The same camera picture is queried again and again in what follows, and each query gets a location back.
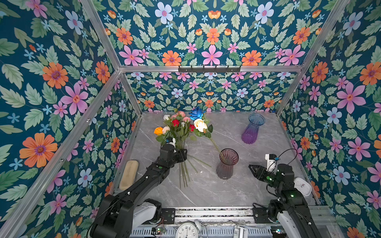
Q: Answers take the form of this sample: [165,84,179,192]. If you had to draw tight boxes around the cream white artificial rose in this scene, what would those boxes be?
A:
[193,118,227,163]

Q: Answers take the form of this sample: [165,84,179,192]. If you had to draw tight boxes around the aluminium front mounting rail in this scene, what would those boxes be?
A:
[92,206,337,227]

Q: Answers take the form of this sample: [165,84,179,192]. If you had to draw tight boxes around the white rounded device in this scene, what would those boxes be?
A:
[294,177,312,197]

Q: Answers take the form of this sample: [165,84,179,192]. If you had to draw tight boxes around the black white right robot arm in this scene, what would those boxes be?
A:
[249,164,321,238]

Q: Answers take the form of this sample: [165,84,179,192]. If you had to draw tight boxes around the dark pink ribbed glass vase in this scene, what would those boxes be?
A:
[216,148,239,180]

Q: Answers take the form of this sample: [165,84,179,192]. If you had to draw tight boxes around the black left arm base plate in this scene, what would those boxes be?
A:
[154,208,176,225]

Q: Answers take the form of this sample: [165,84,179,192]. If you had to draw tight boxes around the white analog alarm clock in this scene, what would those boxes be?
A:
[175,220,202,238]

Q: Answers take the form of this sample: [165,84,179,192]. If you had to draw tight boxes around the black hook rail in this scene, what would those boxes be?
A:
[178,65,241,73]

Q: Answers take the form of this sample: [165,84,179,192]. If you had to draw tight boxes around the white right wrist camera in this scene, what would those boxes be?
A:
[265,154,278,172]

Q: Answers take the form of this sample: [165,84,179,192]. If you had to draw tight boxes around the blue artificial flower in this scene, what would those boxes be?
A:
[189,107,203,121]

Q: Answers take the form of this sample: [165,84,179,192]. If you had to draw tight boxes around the purple blue ribbed glass vase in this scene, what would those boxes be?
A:
[241,113,266,144]

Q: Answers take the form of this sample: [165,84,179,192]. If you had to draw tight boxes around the bunch of artificial flowers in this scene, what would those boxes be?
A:
[155,111,211,187]

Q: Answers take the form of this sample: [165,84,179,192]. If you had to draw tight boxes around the beige oblong pad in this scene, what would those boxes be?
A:
[119,160,139,191]

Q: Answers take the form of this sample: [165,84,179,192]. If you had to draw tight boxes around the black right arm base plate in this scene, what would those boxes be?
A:
[252,207,277,224]

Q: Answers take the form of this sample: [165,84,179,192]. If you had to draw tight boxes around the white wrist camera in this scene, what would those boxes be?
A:
[265,154,278,172]
[166,137,176,147]

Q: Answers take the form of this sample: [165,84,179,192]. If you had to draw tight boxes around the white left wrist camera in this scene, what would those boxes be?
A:
[166,137,176,147]

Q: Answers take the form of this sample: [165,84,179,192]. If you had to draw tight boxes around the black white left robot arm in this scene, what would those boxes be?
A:
[88,144,188,238]

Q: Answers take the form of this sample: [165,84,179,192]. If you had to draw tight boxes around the red artificial rose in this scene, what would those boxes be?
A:
[172,119,180,128]

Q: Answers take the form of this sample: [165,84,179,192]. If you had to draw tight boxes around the orange yellow artificial rose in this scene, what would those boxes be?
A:
[154,127,164,136]

